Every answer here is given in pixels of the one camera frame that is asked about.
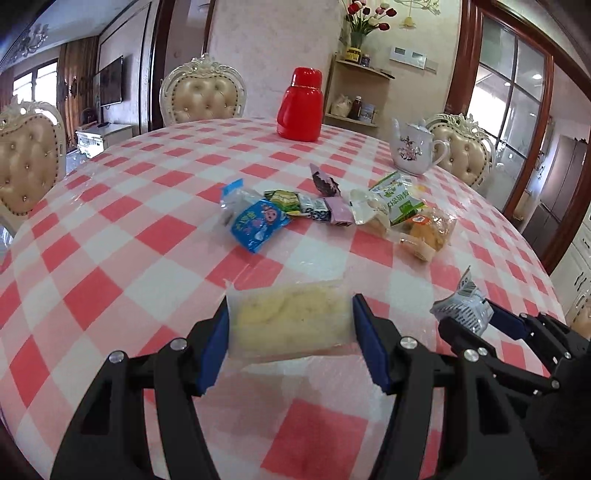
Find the orange pastry in clear packet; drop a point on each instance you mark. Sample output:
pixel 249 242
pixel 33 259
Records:
pixel 427 233

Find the white television cabinet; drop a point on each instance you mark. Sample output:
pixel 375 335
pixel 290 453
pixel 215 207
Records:
pixel 104 138

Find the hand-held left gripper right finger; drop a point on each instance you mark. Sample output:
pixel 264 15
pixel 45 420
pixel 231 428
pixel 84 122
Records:
pixel 371 346

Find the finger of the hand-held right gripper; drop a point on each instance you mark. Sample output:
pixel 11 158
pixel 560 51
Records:
pixel 461 339
pixel 508 323

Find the red thermos jug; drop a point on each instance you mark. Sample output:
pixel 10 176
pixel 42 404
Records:
pixel 300 110

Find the dark wooden cabinet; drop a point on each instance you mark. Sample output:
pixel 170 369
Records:
pixel 561 184

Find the blue cartoon snack packet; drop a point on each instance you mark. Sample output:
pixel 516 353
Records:
pixel 258 224

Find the pale bag of food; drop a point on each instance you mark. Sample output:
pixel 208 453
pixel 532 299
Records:
pixel 341 106

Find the cream tufted dining chair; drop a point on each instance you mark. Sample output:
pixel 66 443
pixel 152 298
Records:
pixel 203 97
pixel 27 157
pixel 468 152

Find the round printed tin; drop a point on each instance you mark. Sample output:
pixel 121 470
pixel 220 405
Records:
pixel 368 113

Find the green-white snack packet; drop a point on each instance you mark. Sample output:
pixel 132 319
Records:
pixel 397 198

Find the brown curtain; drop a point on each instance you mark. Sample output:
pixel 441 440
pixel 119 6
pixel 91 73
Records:
pixel 76 83

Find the wooden corner shelf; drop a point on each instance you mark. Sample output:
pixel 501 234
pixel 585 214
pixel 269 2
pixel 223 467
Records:
pixel 364 69

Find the clear packet with blue edge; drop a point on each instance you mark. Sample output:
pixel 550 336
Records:
pixel 235 201

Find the white wall switch panel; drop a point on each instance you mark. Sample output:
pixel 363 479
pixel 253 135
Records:
pixel 406 56

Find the brown bottle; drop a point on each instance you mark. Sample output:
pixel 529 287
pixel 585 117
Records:
pixel 358 108

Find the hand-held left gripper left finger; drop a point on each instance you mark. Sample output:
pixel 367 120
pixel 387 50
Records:
pixel 213 350

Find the vase of artificial flowers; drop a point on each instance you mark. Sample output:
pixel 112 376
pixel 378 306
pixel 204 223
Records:
pixel 360 23

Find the white kitchen cabinet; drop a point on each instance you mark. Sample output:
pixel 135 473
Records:
pixel 575 272

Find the hanging wall ornament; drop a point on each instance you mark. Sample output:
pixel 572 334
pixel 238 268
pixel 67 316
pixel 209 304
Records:
pixel 418 5

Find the white floral teapot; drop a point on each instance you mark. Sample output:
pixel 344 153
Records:
pixel 411 147

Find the dark jar with yellow label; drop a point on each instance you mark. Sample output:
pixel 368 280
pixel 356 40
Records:
pixel 353 54

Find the plain pink snack packet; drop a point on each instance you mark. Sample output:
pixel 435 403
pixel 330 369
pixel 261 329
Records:
pixel 339 211

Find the red white checked tablecloth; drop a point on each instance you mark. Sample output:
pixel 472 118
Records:
pixel 138 286

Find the wooden framed glass door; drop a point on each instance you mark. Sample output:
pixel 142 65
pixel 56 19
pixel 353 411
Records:
pixel 503 92

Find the green yellow candy packet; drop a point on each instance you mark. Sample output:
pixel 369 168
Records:
pixel 281 198

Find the yellow cake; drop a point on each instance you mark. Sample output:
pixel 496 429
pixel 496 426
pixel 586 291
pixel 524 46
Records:
pixel 286 318

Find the wall television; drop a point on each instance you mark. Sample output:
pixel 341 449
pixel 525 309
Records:
pixel 111 83

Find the pink packet with dark print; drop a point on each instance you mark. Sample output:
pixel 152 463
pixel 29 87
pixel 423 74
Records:
pixel 325 181

